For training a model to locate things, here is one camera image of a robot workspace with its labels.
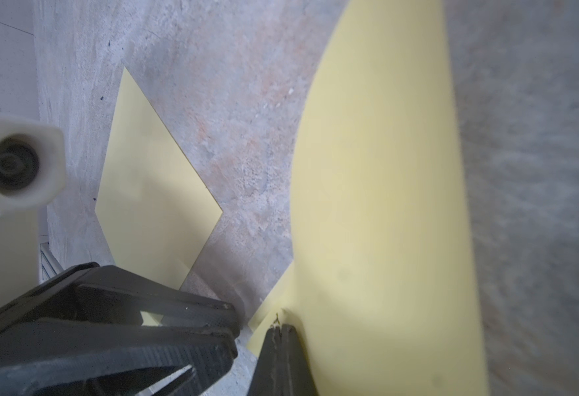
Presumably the yellow square paper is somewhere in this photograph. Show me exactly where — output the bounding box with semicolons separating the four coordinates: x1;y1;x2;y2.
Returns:
248;1;489;395

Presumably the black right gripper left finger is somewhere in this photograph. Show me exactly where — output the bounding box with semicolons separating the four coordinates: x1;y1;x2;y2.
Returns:
248;325;281;396

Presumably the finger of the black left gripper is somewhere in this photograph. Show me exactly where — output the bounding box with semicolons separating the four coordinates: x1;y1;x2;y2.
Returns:
0;319;238;395
0;262;240;338

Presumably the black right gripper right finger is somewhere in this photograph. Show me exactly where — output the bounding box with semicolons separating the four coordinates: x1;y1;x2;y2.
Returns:
279;324;319;396

